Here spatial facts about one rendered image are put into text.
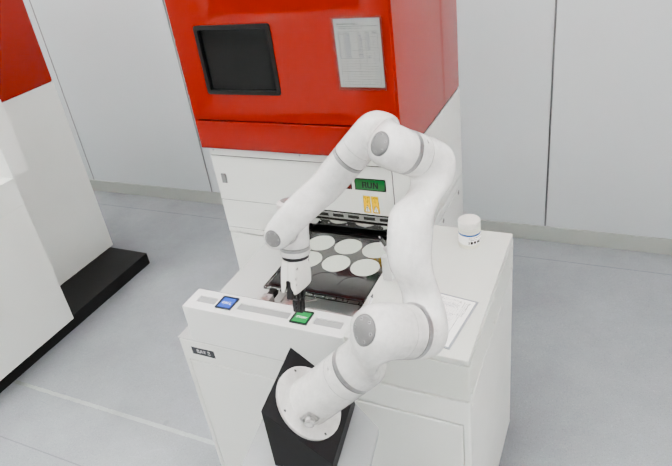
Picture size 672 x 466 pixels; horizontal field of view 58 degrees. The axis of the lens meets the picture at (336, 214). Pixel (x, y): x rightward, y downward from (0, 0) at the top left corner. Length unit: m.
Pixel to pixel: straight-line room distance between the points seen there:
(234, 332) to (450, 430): 0.69
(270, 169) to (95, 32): 2.68
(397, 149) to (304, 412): 0.66
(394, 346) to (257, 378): 0.83
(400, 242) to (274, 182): 1.10
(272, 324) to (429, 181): 0.69
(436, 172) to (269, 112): 0.92
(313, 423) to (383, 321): 0.38
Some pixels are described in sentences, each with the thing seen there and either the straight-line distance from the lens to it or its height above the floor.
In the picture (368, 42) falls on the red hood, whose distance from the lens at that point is 1.89.
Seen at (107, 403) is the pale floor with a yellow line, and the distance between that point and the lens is 3.24.
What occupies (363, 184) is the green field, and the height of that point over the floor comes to 1.10.
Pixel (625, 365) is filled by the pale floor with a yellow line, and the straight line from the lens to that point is 3.07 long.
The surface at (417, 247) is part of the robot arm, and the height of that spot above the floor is 1.36.
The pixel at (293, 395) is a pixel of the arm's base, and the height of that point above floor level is 0.99.
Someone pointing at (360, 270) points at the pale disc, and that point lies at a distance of 2.05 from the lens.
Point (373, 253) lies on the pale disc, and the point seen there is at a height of 0.90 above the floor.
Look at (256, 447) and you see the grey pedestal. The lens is 1.68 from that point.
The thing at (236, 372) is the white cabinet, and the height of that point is 0.72.
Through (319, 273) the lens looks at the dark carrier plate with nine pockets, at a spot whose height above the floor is 0.90.
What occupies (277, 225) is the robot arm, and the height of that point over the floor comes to 1.31.
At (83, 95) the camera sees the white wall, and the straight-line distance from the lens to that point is 5.09.
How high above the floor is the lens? 2.07
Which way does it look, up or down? 29 degrees down
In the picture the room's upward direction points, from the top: 8 degrees counter-clockwise
